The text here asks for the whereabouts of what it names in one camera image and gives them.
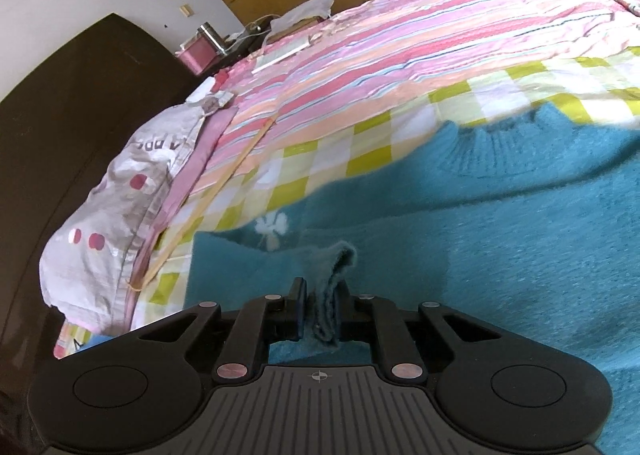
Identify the white cable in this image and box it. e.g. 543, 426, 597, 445
227, 14, 281, 43

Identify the dark wooden nightstand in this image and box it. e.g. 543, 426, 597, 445
215, 17, 323, 73

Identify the pink striped blanket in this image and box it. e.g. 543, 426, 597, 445
175, 0, 640, 176

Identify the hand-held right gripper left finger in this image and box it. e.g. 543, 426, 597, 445
132, 277, 308, 384

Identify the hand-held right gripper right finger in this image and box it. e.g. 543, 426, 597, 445
331, 282, 507, 384

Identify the white cloth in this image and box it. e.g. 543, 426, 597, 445
270, 0, 337, 33

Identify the metal thermos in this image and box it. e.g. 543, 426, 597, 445
199, 22, 227, 54

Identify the dark brown headboard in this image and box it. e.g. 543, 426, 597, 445
0, 12, 211, 436

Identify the teal knitted sweater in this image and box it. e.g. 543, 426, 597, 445
182, 102, 640, 455

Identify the pink storage box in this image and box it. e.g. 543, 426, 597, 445
175, 32, 221, 76

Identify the grey dotted pillow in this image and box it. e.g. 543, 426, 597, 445
39, 77, 238, 331

